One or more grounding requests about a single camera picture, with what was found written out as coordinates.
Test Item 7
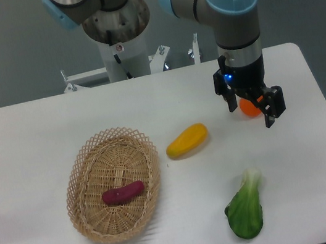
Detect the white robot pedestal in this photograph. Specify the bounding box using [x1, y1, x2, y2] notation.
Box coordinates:
[97, 34, 151, 83]

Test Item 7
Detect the green bok choy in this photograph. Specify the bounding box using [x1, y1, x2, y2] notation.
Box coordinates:
[224, 167, 264, 240]

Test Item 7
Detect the purple sweet potato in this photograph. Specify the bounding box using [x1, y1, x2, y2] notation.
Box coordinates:
[101, 180, 144, 206]

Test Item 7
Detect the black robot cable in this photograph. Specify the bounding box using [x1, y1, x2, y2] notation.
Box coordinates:
[105, 27, 134, 83]

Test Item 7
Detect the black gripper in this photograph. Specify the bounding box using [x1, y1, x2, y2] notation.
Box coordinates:
[213, 54, 286, 128]

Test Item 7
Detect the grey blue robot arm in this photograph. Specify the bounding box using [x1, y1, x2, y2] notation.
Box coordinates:
[42, 0, 286, 127]

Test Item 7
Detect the woven wicker basket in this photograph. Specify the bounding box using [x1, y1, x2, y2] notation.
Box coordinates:
[66, 127, 161, 244]

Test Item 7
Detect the orange fruit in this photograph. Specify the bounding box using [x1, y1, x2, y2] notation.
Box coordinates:
[239, 98, 262, 118]

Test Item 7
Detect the white metal mounting frame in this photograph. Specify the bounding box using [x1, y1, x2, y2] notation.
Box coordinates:
[61, 33, 203, 93]

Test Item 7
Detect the yellow mango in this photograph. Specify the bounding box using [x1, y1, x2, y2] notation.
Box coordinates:
[165, 123, 209, 159]

